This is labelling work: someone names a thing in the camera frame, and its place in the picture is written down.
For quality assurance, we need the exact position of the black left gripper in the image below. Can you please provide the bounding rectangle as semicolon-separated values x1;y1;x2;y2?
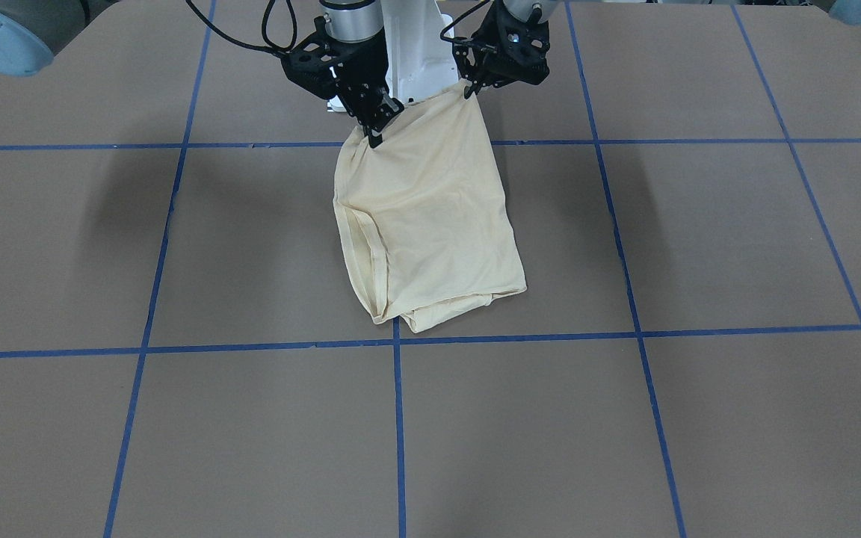
451;1;551;99

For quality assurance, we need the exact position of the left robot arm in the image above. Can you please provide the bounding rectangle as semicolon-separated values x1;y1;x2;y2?
439;1;559;99

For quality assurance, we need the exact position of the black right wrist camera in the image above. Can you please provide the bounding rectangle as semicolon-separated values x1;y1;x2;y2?
281;31;338;101

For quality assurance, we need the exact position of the cream long-sleeve graphic shirt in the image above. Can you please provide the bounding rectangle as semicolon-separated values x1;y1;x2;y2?
333;81;528;333

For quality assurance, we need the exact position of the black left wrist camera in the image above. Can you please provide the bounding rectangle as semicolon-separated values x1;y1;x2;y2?
499;14;550;85

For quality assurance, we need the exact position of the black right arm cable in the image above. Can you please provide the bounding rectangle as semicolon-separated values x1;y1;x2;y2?
185;0;300;57

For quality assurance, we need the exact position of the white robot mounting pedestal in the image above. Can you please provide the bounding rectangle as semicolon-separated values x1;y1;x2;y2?
319;1;459;106

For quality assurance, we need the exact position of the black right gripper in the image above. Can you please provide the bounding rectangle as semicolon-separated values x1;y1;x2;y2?
314;16;404;149

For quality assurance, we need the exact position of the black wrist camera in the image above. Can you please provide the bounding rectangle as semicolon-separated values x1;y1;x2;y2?
281;31;338;101
499;14;550;85

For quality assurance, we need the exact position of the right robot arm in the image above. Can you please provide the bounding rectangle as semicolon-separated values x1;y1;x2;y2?
0;1;404;146

